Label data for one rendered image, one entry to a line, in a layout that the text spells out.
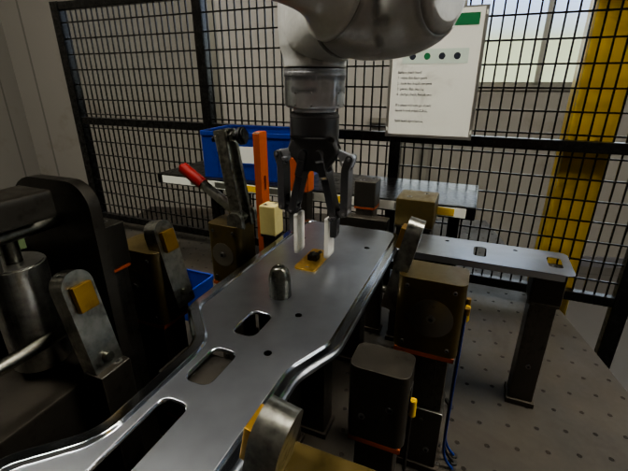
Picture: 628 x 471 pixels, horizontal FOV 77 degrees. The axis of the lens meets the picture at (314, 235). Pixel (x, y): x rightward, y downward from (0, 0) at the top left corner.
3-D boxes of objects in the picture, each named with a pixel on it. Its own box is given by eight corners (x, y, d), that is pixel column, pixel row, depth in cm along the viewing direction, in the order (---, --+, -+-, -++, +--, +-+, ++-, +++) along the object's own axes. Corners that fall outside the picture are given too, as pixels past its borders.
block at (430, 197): (418, 348, 93) (435, 201, 80) (384, 339, 96) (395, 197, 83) (422, 329, 100) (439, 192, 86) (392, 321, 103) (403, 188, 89)
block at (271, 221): (280, 362, 88) (274, 206, 75) (266, 358, 89) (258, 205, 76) (287, 352, 91) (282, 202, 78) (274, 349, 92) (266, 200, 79)
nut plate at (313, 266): (314, 272, 64) (314, 265, 63) (292, 268, 65) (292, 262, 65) (332, 252, 71) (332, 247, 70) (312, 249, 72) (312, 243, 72)
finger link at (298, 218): (297, 215, 65) (292, 214, 65) (297, 253, 67) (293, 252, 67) (305, 209, 67) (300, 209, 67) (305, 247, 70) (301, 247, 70)
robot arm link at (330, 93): (333, 67, 51) (332, 115, 54) (354, 69, 59) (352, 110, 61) (272, 68, 55) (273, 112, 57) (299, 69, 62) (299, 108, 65)
